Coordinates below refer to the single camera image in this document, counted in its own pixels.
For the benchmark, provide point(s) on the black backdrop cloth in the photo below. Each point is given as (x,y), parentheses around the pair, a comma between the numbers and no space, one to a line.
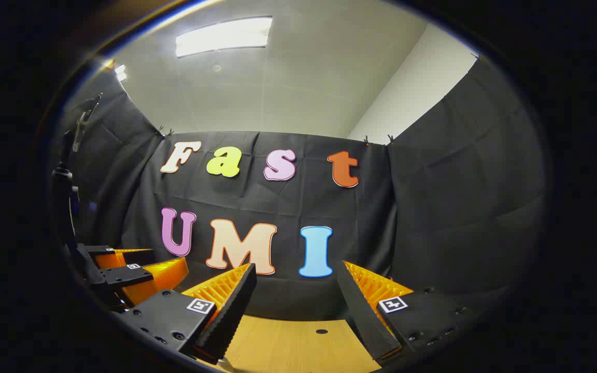
(433,207)

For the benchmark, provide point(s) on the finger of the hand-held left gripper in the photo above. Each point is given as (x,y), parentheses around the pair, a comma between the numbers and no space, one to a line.
(122,276)
(96,251)

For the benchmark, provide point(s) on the long ceiling light panel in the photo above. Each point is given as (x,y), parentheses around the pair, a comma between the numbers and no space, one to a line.
(223,36)

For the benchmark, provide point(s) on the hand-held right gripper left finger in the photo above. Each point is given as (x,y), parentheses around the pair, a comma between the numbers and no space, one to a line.
(231,316)

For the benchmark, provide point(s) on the small ceiling light panel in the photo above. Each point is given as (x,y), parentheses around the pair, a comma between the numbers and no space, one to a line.
(121,72)

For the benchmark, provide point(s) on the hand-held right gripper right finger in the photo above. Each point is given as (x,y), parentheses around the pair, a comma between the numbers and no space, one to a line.
(363,316)

